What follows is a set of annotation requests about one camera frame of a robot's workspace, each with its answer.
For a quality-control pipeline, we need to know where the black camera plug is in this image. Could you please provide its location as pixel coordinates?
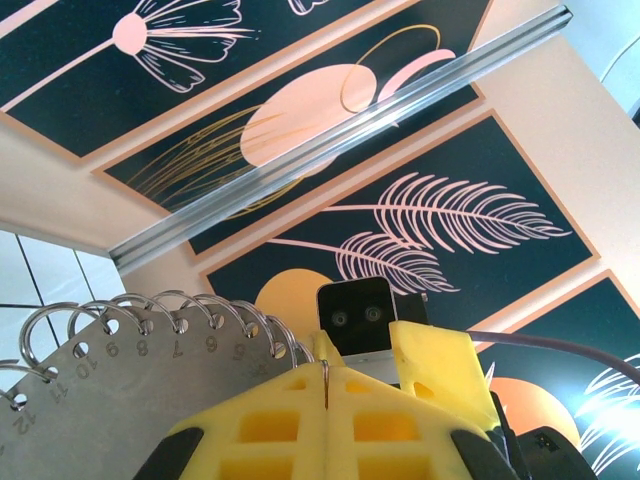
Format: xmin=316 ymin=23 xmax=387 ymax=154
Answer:
xmin=397 ymin=292 xmax=430 ymax=327

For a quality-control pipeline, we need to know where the curved numbered steel plate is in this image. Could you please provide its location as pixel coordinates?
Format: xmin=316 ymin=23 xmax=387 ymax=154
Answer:
xmin=0 ymin=305 xmax=317 ymax=480

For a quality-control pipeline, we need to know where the steel key ring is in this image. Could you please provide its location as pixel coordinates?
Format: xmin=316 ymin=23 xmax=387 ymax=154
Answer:
xmin=319 ymin=358 xmax=332 ymax=410
xmin=107 ymin=293 xmax=155 ymax=335
xmin=0 ymin=358 xmax=29 ymax=410
xmin=191 ymin=293 xmax=225 ymax=330
xmin=227 ymin=298 xmax=262 ymax=337
xmin=20 ymin=301 xmax=84 ymax=385
xmin=148 ymin=289 xmax=190 ymax=335
xmin=67 ymin=298 xmax=122 ymax=337

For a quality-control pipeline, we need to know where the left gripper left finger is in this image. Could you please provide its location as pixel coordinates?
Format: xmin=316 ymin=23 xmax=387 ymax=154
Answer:
xmin=132 ymin=360 xmax=329 ymax=480

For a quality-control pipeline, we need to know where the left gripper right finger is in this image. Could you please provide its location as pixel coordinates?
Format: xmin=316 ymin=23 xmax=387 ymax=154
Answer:
xmin=326 ymin=366 xmax=521 ymax=480

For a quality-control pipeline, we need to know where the aluminium corner post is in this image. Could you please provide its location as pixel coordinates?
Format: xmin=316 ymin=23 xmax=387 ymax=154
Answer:
xmin=108 ymin=3 xmax=575 ymax=275

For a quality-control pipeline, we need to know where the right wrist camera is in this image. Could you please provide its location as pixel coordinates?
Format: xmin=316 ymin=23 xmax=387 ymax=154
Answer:
xmin=316 ymin=278 xmax=402 ymax=365

